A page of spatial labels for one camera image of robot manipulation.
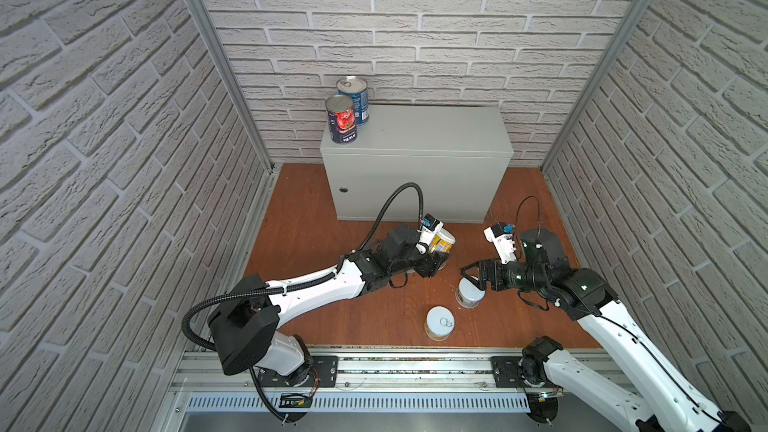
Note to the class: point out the blue label tin can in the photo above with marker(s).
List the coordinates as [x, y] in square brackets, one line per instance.
[357, 89]

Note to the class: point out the dark tomato label can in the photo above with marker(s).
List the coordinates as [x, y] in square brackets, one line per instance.
[341, 119]

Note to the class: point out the aluminium corner post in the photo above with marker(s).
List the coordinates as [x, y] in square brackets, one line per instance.
[613, 50]
[211, 39]

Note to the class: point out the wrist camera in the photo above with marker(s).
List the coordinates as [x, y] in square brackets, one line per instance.
[428, 230]
[502, 236]

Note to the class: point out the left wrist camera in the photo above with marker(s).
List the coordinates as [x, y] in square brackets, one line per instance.
[428, 230]

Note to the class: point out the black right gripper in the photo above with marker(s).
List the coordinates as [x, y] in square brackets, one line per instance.
[482, 273]

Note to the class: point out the left aluminium corner post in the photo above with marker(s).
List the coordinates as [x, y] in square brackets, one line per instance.
[211, 39]

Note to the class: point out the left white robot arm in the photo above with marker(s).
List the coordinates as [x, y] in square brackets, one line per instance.
[244, 326]

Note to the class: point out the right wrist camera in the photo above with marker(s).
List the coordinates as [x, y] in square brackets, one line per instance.
[502, 236]

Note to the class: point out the front aluminium mounting rail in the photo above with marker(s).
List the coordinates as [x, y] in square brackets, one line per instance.
[366, 369]

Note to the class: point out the grey metal cabinet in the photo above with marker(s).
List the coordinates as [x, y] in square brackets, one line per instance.
[458, 156]

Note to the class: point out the plain lid silver can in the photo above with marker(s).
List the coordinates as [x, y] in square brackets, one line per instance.
[468, 295]

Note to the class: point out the white lid small can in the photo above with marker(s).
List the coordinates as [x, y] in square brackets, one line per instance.
[442, 242]

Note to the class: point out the left floor aluminium rail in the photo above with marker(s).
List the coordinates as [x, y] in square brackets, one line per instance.
[173, 406]

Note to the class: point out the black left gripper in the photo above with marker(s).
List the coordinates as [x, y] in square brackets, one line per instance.
[434, 261]

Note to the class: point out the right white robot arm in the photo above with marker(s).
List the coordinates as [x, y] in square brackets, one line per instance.
[664, 401]

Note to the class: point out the perforated white vent strip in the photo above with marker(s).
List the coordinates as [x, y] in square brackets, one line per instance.
[377, 402]

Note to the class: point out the yellow label pull-tab can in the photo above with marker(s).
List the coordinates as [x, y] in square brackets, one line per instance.
[439, 323]

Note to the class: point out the right aluminium corner post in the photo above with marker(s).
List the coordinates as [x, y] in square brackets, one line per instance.
[613, 50]

